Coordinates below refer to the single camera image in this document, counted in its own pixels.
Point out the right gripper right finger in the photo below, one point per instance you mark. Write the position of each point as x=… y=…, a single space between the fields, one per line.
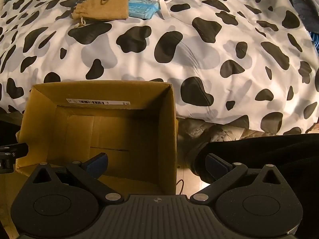
x=222 y=175

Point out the blue tissue pack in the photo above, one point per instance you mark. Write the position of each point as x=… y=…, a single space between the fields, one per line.
x=143 y=9

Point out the cow print blanket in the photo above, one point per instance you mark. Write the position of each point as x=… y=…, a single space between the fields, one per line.
x=250 y=63

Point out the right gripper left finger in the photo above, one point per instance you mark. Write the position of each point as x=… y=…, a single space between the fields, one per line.
x=87 y=174

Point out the brown cardboard box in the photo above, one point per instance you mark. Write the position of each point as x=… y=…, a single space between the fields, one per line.
x=132 y=122

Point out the tan burlap drawstring pouch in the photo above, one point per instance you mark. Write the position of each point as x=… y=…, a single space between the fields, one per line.
x=101 y=10

